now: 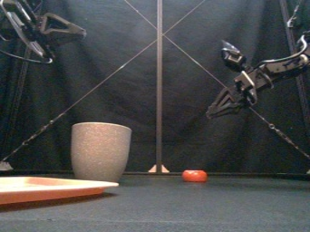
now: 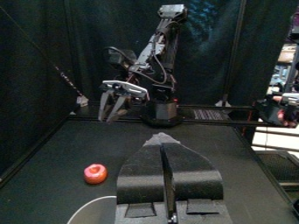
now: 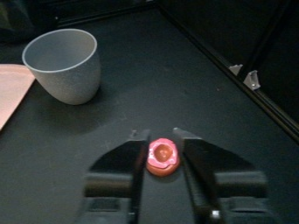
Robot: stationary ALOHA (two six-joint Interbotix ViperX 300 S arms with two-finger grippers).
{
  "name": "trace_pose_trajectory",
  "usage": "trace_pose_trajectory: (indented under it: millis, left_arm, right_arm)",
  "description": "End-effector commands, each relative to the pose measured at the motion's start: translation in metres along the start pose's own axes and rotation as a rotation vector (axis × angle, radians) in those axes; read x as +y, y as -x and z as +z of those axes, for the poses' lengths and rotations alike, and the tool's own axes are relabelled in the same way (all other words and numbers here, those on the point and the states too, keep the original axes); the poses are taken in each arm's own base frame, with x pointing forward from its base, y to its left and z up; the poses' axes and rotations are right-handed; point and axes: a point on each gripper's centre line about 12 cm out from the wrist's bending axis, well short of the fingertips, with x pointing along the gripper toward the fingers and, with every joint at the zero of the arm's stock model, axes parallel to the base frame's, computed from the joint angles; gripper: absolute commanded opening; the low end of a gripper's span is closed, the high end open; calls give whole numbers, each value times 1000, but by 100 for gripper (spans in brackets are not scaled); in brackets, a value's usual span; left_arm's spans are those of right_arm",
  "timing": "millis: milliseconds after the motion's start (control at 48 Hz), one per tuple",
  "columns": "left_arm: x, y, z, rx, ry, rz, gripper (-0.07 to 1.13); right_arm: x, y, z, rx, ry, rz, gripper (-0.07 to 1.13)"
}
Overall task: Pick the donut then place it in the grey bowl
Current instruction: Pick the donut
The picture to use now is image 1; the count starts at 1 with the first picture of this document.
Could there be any red toy donut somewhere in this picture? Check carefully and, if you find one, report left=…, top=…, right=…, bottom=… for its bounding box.
left=180, top=169, right=210, bottom=183

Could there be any black backdrop cloth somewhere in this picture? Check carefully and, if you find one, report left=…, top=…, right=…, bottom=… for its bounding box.
left=0, top=0, right=310, bottom=175

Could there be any grey speckled cup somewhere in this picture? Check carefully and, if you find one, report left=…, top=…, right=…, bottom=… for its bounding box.
left=71, top=121, right=133, bottom=183

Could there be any orange plate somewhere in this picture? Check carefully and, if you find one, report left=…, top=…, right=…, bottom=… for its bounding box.
left=0, top=176, right=120, bottom=206

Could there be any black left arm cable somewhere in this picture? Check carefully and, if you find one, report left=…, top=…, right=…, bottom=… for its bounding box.
left=0, top=35, right=55, bottom=65

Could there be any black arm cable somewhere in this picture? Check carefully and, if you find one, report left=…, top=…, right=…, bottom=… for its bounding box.
left=258, top=34, right=310, bottom=69
left=0, top=35, right=55, bottom=65

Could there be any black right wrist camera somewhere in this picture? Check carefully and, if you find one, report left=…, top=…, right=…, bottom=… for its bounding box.
left=220, top=40, right=248, bottom=73

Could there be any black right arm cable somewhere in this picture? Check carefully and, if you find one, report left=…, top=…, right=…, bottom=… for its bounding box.
left=258, top=34, right=310, bottom=69

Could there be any dark side frame post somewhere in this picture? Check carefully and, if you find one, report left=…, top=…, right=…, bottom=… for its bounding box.
left=279, top=0, right=310, bottom=128

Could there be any diagonal brace wire with turnbuckle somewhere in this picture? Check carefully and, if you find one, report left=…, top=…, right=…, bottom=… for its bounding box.
left=123, top=0, right=310, bottom=160
left=0, top=0, right=208, bottom=162

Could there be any vertical metal frame post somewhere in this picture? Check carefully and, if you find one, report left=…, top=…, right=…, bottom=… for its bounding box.
left=155, top=0, right=164, bottom=174

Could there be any post foot bracket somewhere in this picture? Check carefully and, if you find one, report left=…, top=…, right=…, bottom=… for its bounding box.
left=148, top=164, right=171, bottom=174

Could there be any metal corner foot bracket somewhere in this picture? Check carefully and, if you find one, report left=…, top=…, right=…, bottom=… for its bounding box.
left=0, top=160, right=14, bottom=172

